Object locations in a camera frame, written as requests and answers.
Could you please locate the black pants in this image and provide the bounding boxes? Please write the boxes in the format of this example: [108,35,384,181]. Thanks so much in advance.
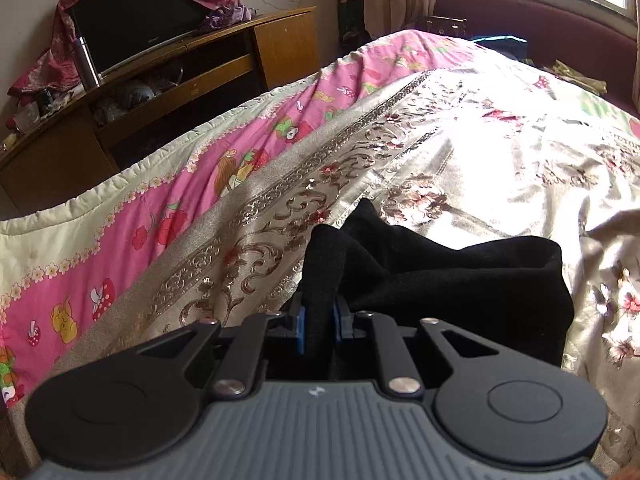
[298,200,574,370]

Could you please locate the pink cartoon quilt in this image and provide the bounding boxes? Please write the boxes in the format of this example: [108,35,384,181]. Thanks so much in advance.
[0,28,640,411]

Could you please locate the floral satin bedspread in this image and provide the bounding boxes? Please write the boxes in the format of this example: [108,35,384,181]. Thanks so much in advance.
[56,64,639,472]

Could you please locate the wooden TV cabinet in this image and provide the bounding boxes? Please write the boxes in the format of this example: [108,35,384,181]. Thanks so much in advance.
[1,8,320,219]

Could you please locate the steel thermos bottle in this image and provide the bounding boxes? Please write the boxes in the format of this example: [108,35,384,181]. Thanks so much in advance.
[70,37,101,91]

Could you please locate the blue cloth on bench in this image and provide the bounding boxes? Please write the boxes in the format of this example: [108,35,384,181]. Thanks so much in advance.
[471,35,528,62]

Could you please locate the yellow-green cloth on bench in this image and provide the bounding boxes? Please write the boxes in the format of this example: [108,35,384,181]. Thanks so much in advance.
[544,60,608,96]

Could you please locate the dark box by curtain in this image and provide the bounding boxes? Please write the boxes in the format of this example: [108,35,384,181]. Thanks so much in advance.
[423,15,468,39]

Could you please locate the pink cloth over TV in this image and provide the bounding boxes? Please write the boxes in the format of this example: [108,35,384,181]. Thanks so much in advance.
[8,0,255,98]

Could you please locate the black television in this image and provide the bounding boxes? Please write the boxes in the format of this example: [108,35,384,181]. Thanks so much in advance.
[70,0,207,74]

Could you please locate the maroon upholstered window bench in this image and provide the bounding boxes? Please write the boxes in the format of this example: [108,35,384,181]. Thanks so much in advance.
[435,0,637,114]

